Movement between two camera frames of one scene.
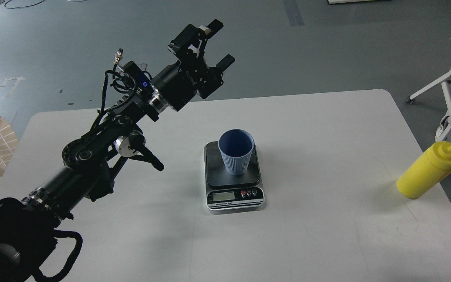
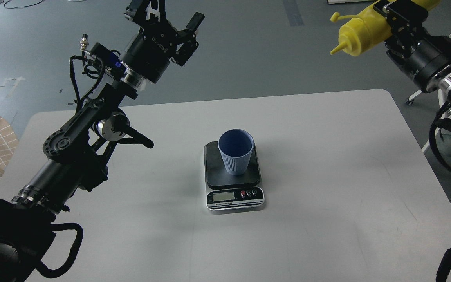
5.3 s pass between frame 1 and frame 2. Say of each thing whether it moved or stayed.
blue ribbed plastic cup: stayed
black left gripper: moved
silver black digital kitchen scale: stayed
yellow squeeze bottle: moved
